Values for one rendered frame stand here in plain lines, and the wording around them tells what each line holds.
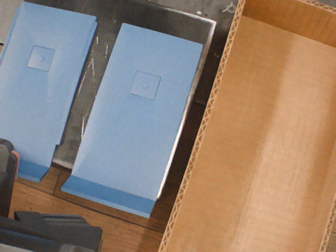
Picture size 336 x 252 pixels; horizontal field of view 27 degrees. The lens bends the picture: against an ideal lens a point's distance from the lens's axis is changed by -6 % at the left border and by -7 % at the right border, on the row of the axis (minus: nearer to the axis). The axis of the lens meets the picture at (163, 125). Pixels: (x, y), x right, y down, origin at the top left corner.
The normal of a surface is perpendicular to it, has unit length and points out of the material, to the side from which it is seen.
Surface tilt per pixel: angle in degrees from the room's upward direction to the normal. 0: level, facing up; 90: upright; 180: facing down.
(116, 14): 0
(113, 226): 0
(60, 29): 0
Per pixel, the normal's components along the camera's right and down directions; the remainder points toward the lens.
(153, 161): 0.02, -0.25
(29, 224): 0.25, -0.94
